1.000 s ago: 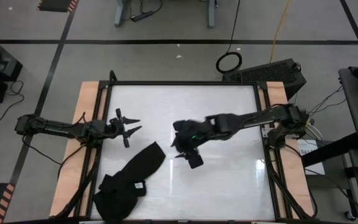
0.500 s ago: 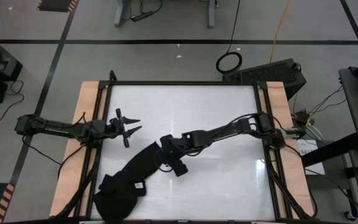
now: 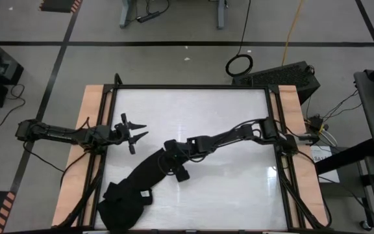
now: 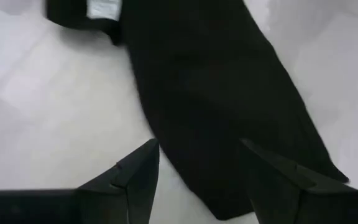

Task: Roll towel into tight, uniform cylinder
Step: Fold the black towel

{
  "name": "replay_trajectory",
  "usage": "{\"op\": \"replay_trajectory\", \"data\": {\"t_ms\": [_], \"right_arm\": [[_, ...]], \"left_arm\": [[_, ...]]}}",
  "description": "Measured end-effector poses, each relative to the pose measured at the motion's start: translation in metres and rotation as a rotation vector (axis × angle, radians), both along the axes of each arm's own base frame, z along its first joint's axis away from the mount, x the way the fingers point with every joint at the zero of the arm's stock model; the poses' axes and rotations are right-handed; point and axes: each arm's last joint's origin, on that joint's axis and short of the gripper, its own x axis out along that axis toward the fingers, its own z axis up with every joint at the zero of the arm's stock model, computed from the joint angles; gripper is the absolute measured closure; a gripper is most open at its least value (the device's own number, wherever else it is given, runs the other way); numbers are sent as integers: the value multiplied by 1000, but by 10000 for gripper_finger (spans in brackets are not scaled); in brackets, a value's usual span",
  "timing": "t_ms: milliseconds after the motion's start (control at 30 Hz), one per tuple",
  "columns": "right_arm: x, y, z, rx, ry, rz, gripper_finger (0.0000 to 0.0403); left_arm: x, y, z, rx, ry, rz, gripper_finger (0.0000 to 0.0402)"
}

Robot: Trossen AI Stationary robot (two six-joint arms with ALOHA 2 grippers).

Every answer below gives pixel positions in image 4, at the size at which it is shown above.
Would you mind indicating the black towel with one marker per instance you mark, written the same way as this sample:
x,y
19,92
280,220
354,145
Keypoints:
x,y
204,93

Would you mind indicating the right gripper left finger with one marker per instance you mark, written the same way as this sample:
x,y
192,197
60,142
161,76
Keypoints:
x,y
141,174

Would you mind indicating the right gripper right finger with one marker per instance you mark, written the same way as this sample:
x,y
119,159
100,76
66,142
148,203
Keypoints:
x,y
275,186

